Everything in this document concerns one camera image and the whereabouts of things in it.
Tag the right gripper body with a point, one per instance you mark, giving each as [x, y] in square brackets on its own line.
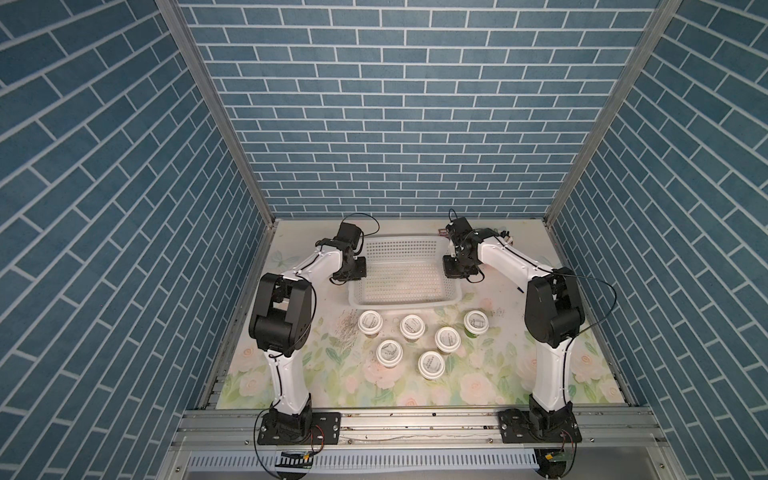
[454, 269]

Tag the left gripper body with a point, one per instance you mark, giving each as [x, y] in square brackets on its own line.
[357, 270]

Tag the white plastic basket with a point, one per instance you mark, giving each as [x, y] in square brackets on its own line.
[404, 272]

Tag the yogurt cup red label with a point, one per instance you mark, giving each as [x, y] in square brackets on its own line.
[370, 323]

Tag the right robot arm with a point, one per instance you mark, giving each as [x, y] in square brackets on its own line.
[553, 316]

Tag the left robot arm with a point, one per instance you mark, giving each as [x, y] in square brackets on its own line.
[281, 316]

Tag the yogurt cup bottom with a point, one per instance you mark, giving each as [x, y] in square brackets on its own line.
[431, 365]

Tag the aluminium mounting rail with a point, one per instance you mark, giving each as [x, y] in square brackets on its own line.
[602, 426]

